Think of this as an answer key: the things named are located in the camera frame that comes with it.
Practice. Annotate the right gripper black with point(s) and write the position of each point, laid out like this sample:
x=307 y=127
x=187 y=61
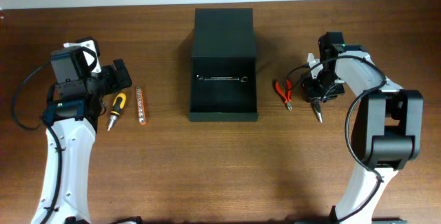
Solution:
x=311 y=92

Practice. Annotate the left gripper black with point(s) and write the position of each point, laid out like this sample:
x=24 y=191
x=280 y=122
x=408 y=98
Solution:
x=111 y=72

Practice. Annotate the orange black needle-nose pliers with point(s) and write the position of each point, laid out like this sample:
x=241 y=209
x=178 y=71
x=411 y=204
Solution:
x=317 y=110

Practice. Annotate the small red cutting pliers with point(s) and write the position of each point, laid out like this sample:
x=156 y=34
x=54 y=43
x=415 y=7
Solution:
x=285 y=95

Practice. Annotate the silver blue wrench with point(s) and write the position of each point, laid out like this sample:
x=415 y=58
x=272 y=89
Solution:
x=243 y=79

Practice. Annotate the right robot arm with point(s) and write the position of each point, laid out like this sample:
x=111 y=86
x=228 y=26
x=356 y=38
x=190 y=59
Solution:
x=382 y=126

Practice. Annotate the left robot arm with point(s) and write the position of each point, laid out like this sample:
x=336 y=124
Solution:
x=71 y=122

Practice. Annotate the yellow black screwdriver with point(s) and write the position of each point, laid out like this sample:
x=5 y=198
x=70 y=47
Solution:
x=117 y=108

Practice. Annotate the orange bit holder strip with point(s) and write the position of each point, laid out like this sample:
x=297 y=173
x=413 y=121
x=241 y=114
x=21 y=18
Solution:
x=140 y=106

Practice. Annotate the black open box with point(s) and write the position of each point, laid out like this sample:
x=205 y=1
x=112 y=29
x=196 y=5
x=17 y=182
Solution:
x=223 y=62

